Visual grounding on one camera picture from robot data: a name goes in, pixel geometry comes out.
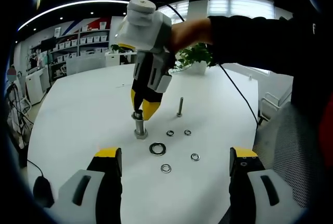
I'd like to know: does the small steel bolt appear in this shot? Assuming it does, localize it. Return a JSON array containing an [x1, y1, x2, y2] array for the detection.
[[176, 97, 185, 118]]

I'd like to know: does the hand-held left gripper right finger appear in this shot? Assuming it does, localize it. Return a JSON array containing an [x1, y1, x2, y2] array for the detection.
[[228, 146, 296, 224]]

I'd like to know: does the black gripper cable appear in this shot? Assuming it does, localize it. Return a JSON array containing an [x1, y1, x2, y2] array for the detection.
[[156, 2, 263, 127]]

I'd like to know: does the large steel bolt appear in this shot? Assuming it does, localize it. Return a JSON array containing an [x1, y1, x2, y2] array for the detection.
[[132, 109, 149, 140]]

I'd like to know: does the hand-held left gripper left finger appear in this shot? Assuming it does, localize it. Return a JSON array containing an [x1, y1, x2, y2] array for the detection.
[[53, 147, 123, 224]]

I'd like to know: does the black computer mouse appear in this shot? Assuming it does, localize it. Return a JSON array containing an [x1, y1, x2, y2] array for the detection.
[[32, 175, 55, 208]]

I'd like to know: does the white storage shelf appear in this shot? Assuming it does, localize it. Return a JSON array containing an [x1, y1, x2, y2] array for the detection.
[[49, 20, 113, 79]]

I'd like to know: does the green plant in white pot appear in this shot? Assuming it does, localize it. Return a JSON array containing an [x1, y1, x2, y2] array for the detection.
[[175, 42, 215, 75]]

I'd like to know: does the white low cabinet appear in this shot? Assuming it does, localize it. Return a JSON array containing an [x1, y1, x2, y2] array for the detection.
[[25, 67, 50, 106]]

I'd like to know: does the grey mesh office chair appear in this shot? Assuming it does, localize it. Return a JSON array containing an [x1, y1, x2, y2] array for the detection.
[[256, 92, 317, 209]]

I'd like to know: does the person's right forearm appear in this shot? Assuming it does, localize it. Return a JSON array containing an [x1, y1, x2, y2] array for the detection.
[[207, 15, 313, 79]]

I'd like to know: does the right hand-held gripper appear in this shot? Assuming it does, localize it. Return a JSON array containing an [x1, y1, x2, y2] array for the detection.
[[115, 0, 173, 122]]

